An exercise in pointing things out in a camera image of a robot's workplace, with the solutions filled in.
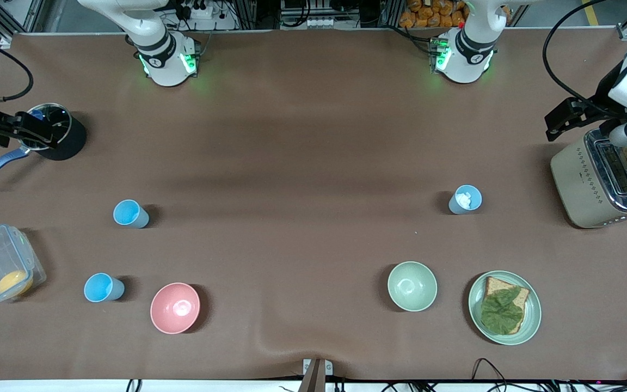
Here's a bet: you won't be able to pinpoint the blue cup holding white paper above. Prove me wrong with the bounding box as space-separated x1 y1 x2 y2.
448 185 483 215

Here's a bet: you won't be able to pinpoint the black saucepan with blue handle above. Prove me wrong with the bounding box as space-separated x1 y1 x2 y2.
0 102 87 188

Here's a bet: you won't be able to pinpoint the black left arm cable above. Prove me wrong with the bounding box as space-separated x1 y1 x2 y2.
543 0 611 109

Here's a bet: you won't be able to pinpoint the black looped cable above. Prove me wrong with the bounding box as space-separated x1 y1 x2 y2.
471 358 510 392

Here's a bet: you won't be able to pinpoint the metal table clamp bracket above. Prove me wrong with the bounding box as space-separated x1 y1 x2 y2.
298 358 334 392

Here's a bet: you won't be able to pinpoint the orange snack bags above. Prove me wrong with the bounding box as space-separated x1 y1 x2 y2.
398 0 468 29

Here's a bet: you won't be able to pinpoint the blue plastic cup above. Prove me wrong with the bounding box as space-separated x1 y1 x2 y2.
84 273 126 303
113 199 150 229

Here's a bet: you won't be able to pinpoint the pink bowl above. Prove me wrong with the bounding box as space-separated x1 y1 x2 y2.
150 283 201 334

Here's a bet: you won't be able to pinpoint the pale green bowl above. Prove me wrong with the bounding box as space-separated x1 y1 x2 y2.
388 262 438 312

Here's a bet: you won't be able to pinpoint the brown bread slice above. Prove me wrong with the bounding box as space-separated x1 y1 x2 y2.
483 277 531 335

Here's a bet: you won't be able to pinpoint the green lettuce leaf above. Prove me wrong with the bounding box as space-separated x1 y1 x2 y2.
480 287 524 335

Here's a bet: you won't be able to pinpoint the beige chrome toaster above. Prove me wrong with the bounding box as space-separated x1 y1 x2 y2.
550 128 627 229

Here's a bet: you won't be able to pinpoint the glass lid with blue knob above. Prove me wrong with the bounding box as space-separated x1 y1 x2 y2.
25 103 72 149

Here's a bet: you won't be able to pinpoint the pale green plate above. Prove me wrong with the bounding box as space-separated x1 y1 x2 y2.
468 271 542 346

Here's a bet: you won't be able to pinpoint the yellow orange fruit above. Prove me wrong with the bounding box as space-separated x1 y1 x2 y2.
0 271 34 298

